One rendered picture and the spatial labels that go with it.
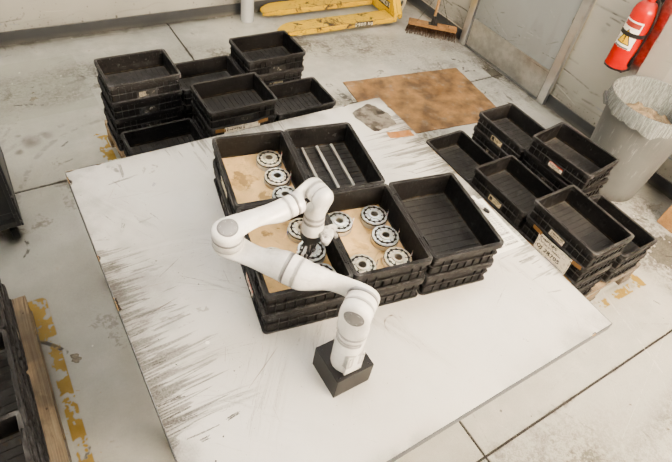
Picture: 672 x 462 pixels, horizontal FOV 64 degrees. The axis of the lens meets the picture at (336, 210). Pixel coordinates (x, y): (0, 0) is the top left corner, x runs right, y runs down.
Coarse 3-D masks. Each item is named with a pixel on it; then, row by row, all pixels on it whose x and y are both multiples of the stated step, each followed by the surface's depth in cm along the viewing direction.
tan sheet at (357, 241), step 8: (360, 208) 214; (352, 216) 210; (360, 224) 207; (352, 232) 204; (360, 232) 204; (368, 232) 205; (344, 240) 201; (352, 240) 201; (360, 240) 202; (368, 240) 202; (352, 248) 198; (360, 248) 199; (368, 248) 199; (376, 248) 200; (376, 256) 197
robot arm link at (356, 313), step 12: (348, 300) 146; (360, 300) 145; (372, 300) 147; (348, 312) 145; (360, 312) 144; (372, 312) 146; (348, 324) 149; (360, 324) 147; (348, 336) 153; (360, 336) 151
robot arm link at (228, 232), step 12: (276, 204) 159; (288, 204) 159; (228, 216) 153; (240, 216) 153; (252, 216) 154; (264, 216) 155; (276, 216) 157; (288, 216) 160; (216, 228) 150; (228, 228) 150; (240, 228) 151; (252, 228) 152; (216, 240) 149; (228, 240) 149; (240, 240) 151
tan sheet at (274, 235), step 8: (272, 224) 201; (280, 224) 202; (288, 224) 202; (256, 232) 197; (264, 232) 198; (272, 232) 198; (280, 232) 199; (256, 240) 195; (264, 240) 195; (272, 240) 196; (280, 240) 196; (288, 240) 197; (280, 248) 194; (288, 248) 194; (296, 248) 195; (328, 264) 192; (272, 280) 183; (272, 288) 181; (280, 288) 181; (288, 288) 182
